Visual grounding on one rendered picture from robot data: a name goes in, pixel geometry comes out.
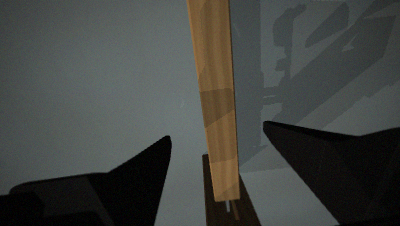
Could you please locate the wooden post with slot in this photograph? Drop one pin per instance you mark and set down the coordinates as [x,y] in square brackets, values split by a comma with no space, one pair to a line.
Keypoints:
[242,211]

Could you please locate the wooden side rail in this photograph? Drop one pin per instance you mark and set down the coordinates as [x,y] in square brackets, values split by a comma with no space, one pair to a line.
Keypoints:
[210,24]

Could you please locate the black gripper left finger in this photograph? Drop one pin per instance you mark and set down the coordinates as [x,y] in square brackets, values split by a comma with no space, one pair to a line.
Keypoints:
[129,195]

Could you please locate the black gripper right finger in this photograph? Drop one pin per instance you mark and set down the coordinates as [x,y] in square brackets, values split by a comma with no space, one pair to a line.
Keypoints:
[348,174]

